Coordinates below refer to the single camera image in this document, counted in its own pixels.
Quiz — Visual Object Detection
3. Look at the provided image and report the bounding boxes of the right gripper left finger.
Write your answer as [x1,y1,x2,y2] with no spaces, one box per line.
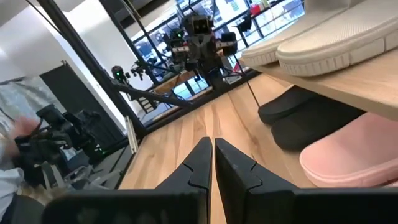
[154,136,214,191]

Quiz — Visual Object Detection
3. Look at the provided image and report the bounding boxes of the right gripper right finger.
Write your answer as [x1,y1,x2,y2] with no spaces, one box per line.
[214,137,299,224]

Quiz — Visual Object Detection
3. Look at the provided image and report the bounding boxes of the grey slide sandal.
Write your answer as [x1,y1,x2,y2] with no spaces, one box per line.
[241,0,366,68]
[275,0,398,78]

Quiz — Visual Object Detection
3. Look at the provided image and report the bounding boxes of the black slide sandal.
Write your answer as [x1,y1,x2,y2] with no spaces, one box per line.
[271,96,366,152]
[257,85,320,126]

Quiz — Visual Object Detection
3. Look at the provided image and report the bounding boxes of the pink slide sandal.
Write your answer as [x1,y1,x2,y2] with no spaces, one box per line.
[299,111,398,189]

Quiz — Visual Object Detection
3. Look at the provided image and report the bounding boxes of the black device green light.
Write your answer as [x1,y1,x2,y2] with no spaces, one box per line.
[111,65,132,85]

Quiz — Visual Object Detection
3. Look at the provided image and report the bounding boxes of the black partition panel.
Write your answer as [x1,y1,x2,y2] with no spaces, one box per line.
[39,62,127,147]

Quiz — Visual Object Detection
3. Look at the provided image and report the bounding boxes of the person's hand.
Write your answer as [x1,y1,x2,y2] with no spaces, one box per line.
[4,115,40,158]

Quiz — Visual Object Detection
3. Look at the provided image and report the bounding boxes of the person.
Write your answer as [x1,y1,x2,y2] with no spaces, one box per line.
[0,136,27,224]

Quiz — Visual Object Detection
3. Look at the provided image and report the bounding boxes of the wooden shelf black metal frame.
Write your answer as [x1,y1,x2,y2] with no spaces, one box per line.
[238,46,398,123]

